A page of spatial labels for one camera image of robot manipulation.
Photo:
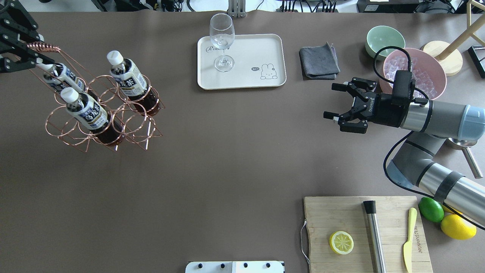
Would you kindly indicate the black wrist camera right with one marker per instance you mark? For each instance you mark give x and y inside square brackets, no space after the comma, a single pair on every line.
[402,88]

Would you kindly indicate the pink bowl of ice cubes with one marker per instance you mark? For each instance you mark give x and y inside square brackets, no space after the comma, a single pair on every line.
[428,73]

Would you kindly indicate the green lime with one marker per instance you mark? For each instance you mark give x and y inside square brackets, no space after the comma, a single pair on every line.
[431,209]

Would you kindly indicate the whole yellow lemon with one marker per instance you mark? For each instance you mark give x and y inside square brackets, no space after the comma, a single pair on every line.
[457,228]

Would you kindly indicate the clear wine glass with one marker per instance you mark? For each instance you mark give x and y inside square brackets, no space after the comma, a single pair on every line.
[222,35]

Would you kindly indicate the lemon half slice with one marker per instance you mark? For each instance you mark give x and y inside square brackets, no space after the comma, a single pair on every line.
[341,242]

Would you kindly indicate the bamboo cutting board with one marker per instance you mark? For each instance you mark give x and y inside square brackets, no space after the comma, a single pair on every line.
[328,214]

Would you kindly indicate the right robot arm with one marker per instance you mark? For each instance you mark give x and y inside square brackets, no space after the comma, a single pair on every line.
[430,124]

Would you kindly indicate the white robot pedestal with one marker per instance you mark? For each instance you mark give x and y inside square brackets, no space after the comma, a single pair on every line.
[257,266]

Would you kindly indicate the grey folded cloth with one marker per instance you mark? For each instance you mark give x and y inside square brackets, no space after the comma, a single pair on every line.
[319,63]

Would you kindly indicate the copper wire bottle basket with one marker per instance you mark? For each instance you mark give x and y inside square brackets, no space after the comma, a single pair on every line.
[105,109]

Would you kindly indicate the yellow plastic knife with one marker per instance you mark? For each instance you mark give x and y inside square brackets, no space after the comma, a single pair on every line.
[407,246]

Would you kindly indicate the tea bottle two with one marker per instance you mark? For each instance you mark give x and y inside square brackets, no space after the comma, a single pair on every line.
[93,116]

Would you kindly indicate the tea bottle three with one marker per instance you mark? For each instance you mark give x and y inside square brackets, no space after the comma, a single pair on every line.
[59,77]

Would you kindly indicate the steel ice scoop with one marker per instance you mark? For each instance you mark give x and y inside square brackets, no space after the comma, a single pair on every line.
[465,147]

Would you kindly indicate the green empty bowl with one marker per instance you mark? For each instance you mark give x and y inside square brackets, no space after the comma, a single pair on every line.
[383,36]

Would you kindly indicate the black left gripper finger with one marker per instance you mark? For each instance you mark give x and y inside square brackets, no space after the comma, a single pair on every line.
[41,57]

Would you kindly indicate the tea bottle one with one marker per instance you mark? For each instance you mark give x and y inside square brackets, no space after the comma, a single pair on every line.
[132,83]

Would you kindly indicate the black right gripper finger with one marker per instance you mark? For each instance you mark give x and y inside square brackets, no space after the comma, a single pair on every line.
[331,116]
[340,87]

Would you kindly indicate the wooden glass drying tree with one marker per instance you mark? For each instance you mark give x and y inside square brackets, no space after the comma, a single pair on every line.
[447,54]

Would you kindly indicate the cream rabbit tray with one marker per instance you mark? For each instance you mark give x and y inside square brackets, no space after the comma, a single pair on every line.
[259,63]

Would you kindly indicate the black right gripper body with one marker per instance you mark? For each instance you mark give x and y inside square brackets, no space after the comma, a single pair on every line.
[387,110]

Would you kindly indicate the steel muddler black tip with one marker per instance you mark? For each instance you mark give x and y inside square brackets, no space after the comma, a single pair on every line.
[379,261]

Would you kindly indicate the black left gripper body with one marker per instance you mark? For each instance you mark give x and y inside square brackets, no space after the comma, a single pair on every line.
[16,50]

